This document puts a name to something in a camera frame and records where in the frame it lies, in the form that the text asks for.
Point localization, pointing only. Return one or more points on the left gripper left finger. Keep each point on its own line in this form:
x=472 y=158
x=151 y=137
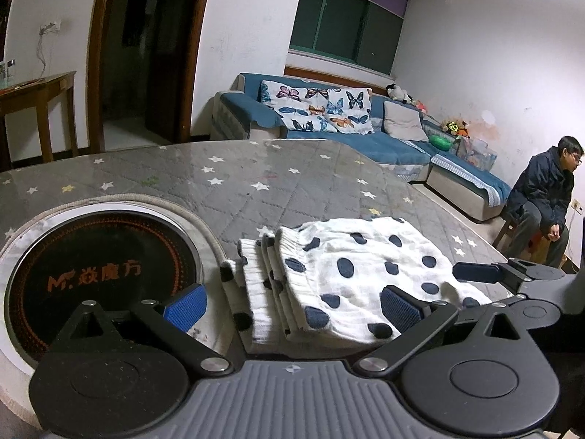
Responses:
x=147 y=323

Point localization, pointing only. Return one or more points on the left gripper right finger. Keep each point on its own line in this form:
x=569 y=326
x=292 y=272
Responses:
x=422 y=326

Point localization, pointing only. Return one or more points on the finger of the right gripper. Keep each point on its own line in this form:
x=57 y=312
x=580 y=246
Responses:
x=494 y=273
x=536 y=304

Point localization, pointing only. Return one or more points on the white navy polka-dot garment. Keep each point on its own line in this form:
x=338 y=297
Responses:
x=322 y=289

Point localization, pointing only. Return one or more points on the seated person dark jacket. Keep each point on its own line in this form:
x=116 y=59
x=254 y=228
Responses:
x=540 y=198

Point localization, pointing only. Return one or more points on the round black induction cooktop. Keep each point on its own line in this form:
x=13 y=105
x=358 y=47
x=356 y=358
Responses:
x=115 y=250

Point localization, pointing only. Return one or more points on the blue sofa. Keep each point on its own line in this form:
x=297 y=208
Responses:
x=461 y=176

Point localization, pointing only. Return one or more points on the green toy on sofa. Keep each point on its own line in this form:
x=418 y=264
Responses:
x=441 y=143

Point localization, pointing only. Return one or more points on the grey sofa cushion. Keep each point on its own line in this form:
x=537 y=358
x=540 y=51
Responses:
x=403 y=123

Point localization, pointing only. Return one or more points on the grey star-patterned table cover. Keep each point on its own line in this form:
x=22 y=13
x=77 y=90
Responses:
x=239 y=189

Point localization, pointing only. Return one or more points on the plush toy on sofa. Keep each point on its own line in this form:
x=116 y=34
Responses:
x=396 y=93

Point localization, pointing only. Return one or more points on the wooden side table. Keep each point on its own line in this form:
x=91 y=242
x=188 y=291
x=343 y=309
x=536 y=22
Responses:
x=37 y=94

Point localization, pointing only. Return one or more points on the butterfly print blanket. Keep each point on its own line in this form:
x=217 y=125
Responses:
x=319 y=110

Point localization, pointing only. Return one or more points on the glass jar on table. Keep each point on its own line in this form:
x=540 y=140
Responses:
x=5 y=67

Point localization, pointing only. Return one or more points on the dark green window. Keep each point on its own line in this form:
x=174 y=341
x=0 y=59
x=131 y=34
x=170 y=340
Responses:
x=360 y=32

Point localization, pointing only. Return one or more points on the wall power outlet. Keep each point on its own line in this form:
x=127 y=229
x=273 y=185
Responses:
x=51 y=27

